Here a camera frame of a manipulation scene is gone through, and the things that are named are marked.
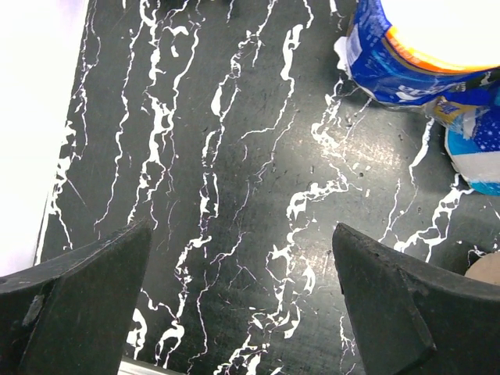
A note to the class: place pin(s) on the light blue roll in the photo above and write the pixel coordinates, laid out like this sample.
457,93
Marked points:
471,119

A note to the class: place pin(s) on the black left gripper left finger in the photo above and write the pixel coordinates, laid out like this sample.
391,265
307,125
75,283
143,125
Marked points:
72,314

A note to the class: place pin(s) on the blue Tempo roll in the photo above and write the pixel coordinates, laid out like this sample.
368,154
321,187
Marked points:
411,52

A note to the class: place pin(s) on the brown roll front lying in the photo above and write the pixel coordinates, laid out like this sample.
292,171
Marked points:
486,269

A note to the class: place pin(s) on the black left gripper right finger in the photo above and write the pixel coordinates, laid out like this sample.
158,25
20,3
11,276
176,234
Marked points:
411,317

